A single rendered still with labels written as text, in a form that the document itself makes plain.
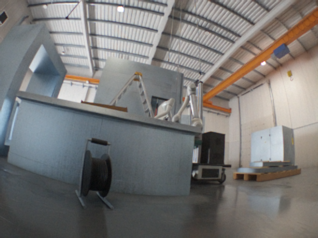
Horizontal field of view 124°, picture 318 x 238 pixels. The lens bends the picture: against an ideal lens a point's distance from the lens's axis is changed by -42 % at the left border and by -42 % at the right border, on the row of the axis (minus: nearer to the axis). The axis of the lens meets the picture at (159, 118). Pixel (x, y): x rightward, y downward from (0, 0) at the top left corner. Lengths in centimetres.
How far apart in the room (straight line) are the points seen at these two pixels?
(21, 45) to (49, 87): 102
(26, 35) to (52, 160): 153
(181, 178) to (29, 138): 136
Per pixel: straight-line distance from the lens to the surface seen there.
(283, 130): 758
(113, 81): 442
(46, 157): 131
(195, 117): 208
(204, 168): 221
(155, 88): 444
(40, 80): 288
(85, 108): 120
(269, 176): 334
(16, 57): 194
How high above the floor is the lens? 30
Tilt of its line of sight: 16 degrees up
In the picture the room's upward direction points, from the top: 7 degrees clockwise
